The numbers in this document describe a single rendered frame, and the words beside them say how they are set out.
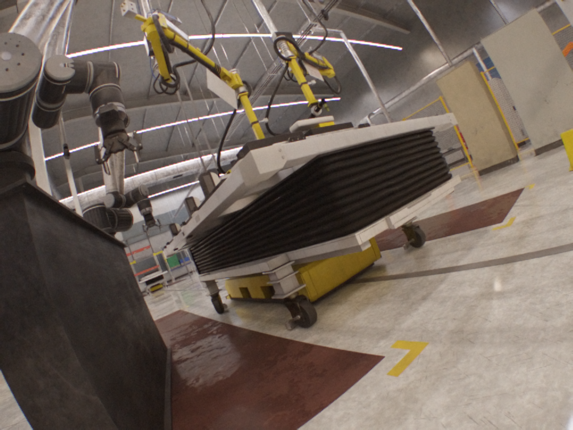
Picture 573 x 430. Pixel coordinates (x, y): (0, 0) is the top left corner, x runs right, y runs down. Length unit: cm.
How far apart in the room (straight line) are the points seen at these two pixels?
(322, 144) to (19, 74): 105
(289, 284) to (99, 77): 131
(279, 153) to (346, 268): 129
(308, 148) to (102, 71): 79
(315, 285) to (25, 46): 192
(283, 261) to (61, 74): 134
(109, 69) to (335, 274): 180
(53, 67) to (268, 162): 77
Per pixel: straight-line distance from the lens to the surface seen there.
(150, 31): 205
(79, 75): 101
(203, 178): 172
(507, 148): 571
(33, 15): 104
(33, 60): 82
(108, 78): 102
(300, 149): 115
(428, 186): 175
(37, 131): 784
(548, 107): 545
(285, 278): 162
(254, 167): 104
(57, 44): 131
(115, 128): 94
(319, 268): 205
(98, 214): 238
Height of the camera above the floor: 56
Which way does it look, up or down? 2 degrees up
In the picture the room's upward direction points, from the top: 23 degrees counter-clockwise
